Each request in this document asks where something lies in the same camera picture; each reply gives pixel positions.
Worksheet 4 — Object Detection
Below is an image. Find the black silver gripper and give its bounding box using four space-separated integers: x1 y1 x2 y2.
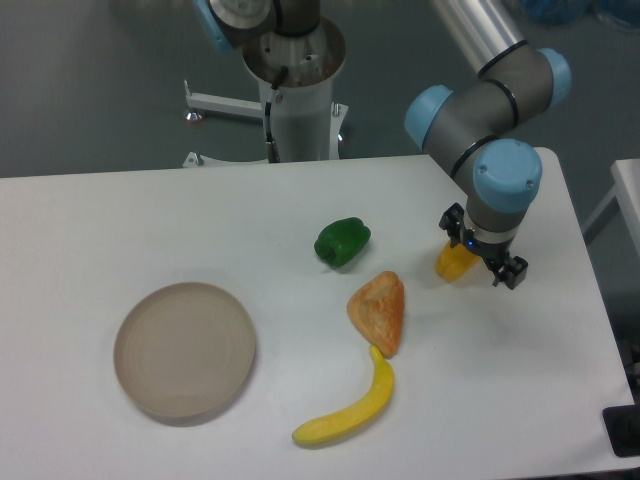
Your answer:
439 203 528 290

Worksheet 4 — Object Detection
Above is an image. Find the yellow pepper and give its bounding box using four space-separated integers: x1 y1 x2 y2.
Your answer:
435 243 480 283

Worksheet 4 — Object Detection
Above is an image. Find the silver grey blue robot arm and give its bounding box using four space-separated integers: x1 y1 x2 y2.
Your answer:
194 1 572 288

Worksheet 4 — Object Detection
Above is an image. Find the green pepper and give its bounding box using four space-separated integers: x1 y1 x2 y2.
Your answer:
314 217 371 268

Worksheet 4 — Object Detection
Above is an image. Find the orange triangular pastry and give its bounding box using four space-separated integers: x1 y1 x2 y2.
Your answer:
347 271 405 358

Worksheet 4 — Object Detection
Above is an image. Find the white side table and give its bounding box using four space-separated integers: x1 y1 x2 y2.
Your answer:
581 158 639 251

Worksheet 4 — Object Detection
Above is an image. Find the black device at table edge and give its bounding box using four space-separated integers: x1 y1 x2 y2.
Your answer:
602 405 640 458

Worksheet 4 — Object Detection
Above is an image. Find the yellow banana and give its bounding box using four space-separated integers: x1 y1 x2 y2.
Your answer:
291 345 395 447

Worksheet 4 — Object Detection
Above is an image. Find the blue bundle in background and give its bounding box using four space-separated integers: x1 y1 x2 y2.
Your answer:
512 0 639 34

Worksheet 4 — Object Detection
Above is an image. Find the beige round plate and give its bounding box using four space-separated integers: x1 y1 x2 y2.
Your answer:
113 282 257 425

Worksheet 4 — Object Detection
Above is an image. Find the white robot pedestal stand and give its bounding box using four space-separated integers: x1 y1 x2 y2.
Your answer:
184 17 348 163

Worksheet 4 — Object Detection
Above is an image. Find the black cable on pedestal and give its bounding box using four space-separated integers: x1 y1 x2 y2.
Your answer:
263 65 290 164

